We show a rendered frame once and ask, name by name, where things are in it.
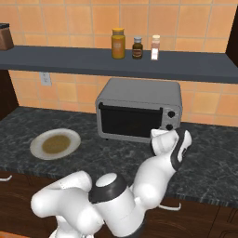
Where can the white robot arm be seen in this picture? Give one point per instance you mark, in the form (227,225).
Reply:
(117,204)

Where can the black glass toaster oven door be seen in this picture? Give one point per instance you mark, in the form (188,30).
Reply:
(130,122)

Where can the grey toaster oven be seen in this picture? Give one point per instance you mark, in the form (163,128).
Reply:
(139,91)

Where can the black toaster oven knob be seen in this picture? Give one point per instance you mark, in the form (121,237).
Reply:
(169,126)
(171,114)

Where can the dark brown bottle grey cap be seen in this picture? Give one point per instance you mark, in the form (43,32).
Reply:
(137,49)

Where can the yellow jar with yellow lid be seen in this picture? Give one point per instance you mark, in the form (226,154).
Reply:
(118,45)

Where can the pink and white shaker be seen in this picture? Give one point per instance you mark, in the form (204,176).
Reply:
(155,48)

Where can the white plate with brown centre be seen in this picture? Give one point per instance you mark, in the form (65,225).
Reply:
(37,148)

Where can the brown wooden base cupboards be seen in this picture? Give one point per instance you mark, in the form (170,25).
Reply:
(18,204)

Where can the brown canister with dark lid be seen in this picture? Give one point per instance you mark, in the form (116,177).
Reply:
(4,38)

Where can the dark grey wall shelf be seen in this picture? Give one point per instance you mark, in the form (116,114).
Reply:
(77,62)

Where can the white wall socket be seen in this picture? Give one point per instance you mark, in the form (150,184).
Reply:
(45,78)

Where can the dark brown wall cabinet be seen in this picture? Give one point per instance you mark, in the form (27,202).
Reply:
(233,34)

